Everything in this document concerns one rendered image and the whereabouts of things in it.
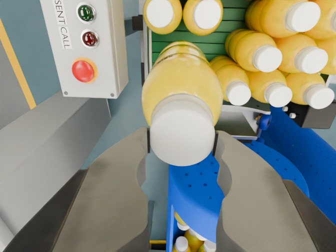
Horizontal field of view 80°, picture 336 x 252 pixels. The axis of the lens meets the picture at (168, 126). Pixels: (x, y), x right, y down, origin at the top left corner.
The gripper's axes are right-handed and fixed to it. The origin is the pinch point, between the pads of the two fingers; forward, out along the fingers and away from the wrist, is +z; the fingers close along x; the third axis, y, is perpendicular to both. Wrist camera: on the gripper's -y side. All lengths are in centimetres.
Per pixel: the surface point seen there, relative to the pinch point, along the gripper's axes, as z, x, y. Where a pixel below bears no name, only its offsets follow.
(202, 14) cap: 23.6, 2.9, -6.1
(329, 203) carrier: 42, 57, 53
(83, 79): 22.1, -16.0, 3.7
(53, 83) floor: 133, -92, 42
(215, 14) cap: 23.6, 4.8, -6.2
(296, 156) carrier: 68, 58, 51
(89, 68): 22.1, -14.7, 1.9
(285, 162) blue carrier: 26.5, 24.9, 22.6
